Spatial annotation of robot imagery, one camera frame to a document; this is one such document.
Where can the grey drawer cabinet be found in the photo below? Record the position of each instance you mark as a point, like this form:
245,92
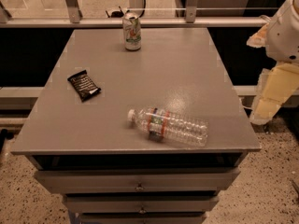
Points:
138,137

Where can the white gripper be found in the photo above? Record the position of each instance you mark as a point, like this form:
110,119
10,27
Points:
284,37

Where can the black rxbar chocolate wrapper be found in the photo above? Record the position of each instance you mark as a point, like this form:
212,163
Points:
84,86

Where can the clear plastic water bottle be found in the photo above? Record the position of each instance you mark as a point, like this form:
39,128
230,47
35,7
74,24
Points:
166,124

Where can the metal railing frame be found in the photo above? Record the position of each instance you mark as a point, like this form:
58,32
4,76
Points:
151,13

